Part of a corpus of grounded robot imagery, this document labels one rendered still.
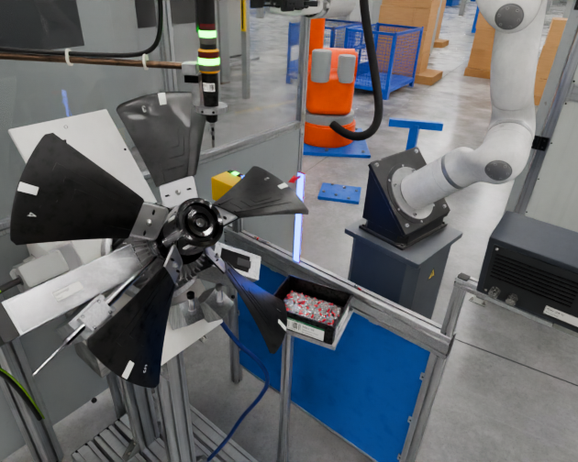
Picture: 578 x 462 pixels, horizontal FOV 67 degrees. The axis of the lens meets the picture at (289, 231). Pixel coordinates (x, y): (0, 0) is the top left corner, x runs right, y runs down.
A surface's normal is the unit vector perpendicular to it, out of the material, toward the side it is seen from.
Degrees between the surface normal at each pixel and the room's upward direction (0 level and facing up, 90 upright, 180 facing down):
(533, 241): 15
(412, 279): 90
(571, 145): 90
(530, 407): 0
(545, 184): 90
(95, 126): 50
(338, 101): 90
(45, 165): 72
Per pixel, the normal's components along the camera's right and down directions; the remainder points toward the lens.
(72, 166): 0.47, 0.20
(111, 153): 0.62, -0.29
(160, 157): -0.10, -0.08
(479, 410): 0.04, -0.86
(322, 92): -0.04, 0.51
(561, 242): -0.13, -0.73
